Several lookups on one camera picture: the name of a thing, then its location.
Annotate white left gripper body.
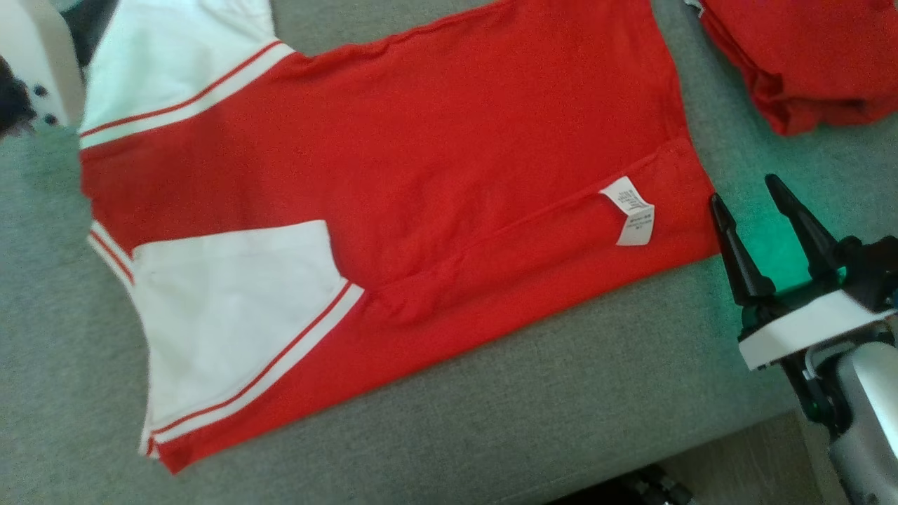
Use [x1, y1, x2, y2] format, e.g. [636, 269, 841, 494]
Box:
[0, 0, 86, 128]

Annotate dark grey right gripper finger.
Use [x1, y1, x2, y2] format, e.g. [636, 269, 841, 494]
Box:
[765, 174, 843, 281]
[710, 193, 777, 307]

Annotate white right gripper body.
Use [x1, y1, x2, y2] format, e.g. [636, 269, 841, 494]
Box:
[737, 274, 898, 372]

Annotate red shorts with elastic waistband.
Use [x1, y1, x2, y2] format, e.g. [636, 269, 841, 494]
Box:
[684, 0, 898, 137]

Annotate red shirt with white sleeves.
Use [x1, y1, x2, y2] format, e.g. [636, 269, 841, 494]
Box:
[79, 0, 723, 475]

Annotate large grey sofa seat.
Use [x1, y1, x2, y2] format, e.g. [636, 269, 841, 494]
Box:
[0, 0, 898, 505]

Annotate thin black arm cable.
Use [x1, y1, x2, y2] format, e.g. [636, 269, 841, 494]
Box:
[779, 351, 853, 439]

